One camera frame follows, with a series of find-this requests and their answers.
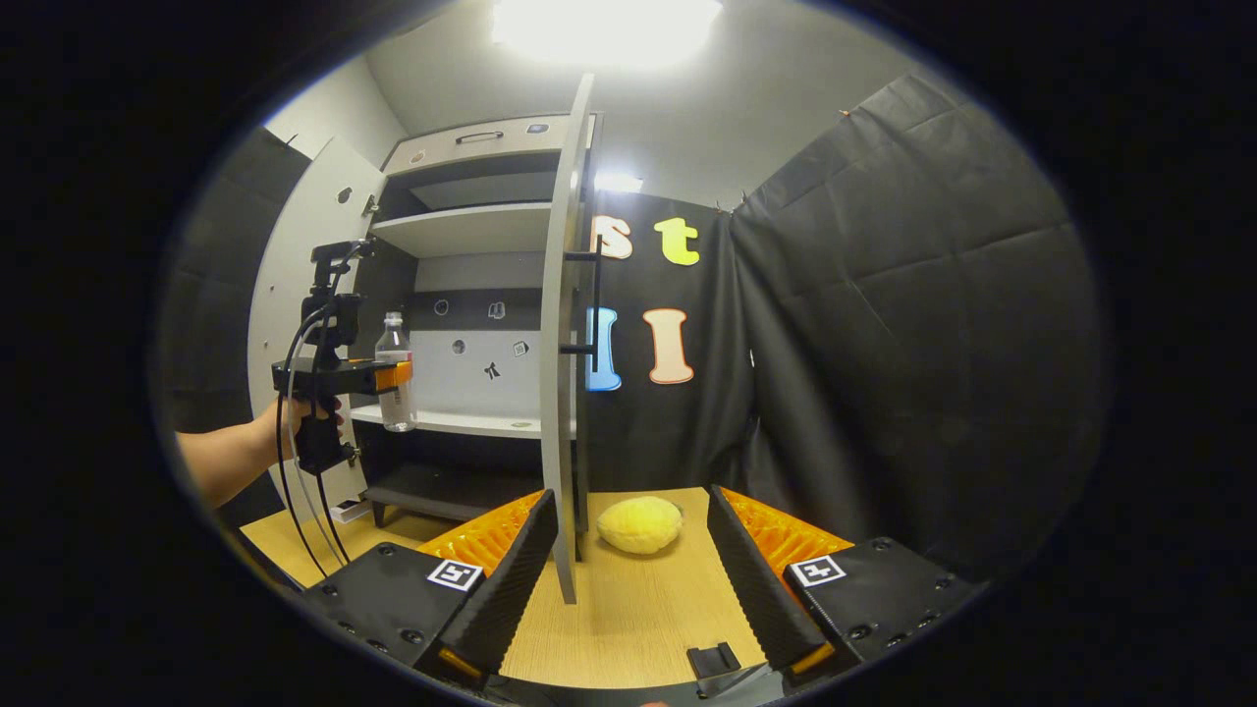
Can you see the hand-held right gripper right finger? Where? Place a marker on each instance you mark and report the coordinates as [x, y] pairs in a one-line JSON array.
[[756, 589]]

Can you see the small black bracket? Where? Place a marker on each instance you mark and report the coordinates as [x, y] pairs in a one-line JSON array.
[[712, 660]]

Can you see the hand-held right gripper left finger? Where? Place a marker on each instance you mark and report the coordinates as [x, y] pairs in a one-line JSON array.
[[516, 579]]

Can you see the small ceiling light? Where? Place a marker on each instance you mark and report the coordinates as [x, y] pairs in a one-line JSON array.
[[619, 183]]

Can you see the clear plastic bottle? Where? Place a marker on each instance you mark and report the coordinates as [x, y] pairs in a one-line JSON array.
[[396, 412]]

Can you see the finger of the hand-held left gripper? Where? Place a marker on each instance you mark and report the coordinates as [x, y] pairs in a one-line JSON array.
[[393, 375]]

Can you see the small white block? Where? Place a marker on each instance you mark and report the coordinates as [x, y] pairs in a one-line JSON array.
[[351, 512]]

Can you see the large ceiling light panel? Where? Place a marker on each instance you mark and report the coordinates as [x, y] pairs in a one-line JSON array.
[[607, 29]]

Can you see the grey cabinet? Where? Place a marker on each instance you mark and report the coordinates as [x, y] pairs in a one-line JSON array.
[[462, 231]]

